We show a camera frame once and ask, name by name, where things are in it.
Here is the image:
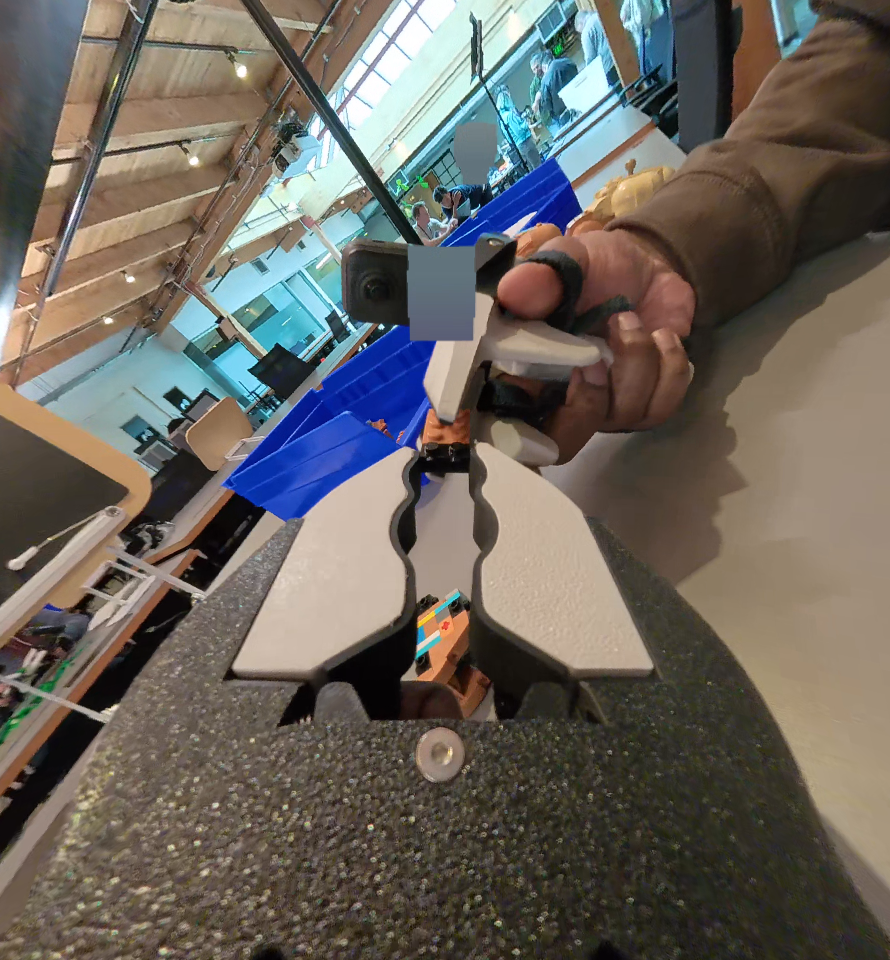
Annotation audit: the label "tan spiky brick assembly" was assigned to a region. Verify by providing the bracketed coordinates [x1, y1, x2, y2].
[565, 159, 676, 243]

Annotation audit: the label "black square toy brick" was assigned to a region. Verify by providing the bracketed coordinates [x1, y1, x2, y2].
[418, 442, 470, 475]

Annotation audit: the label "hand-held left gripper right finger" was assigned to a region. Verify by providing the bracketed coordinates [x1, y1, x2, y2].
[469, 442, 654, 682]

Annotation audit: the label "black panel light stand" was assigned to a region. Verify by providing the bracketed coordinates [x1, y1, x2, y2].
[467, 11, 537, 168]

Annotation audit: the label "scattered green toy bricks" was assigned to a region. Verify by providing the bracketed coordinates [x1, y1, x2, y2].
[0, 643, 91, 768]

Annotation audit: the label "beige plywood stand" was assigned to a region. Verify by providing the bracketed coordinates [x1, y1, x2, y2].
[184, 396, 256, 474]

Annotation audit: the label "multicolour toy brick model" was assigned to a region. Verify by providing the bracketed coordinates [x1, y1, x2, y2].
[413, 588, 492, 706]

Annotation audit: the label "wooden background desk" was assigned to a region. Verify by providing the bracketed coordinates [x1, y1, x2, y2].
[143, 486, 237, 565]
[0, 546, 207, 835]

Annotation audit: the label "dark monitor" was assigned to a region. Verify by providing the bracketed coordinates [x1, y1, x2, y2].
[672, 0, 736, 153]

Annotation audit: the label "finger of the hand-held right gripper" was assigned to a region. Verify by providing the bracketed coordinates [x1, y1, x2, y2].
[422, 294, 500, 423]

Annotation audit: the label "person's right hand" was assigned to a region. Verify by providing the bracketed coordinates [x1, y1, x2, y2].
[496, 228, 698, 466]

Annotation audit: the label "person's right forearm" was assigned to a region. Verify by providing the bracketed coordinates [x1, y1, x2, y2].
[608, 0, 890, 331]

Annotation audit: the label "plywood framed black panel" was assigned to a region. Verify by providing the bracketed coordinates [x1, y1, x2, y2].
[0, 378, 155, 655]

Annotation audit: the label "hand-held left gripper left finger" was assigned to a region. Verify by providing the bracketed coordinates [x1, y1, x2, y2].
[231, 447, 421, 682]

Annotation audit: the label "black pole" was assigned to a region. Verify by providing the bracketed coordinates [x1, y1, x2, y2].
[239, 0, 425, 246]

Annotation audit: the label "brown toy brick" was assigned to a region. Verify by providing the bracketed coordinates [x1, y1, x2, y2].
[424, 408, 477, 451]

